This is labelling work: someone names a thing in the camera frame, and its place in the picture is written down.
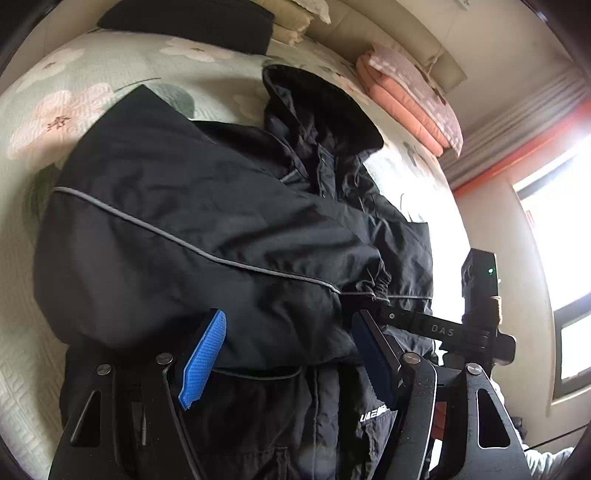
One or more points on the beige padded headboard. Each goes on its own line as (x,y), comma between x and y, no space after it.
(369,23)

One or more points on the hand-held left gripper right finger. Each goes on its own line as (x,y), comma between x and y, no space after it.
(376,369)

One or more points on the person's right hand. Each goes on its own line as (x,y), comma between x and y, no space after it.
(497,309)

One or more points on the white lace pillow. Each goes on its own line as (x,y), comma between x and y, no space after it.
(314,11)

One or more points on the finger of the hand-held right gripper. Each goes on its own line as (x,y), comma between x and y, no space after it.
(415,324)

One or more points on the orange curtain strip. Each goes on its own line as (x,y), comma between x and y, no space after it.
(521,152)

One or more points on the bed with floral bedspread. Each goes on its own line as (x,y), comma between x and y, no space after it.
(60,115)

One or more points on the pink patterned pillow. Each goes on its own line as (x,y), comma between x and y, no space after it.
(429,92)

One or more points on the cream folded pillows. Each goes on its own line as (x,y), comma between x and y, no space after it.
(288,27)

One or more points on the beige curtain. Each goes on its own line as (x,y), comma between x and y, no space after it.
(517,115)

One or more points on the folded black clothes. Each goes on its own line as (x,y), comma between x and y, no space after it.
(194,23)

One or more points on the salmon folded blanket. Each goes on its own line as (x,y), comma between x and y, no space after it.
(397,97)

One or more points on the black hooded jacket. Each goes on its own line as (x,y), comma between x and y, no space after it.
(184,230)

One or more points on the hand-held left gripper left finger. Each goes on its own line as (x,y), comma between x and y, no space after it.
(205,360)

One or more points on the window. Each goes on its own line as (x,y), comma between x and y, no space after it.
(568,258)

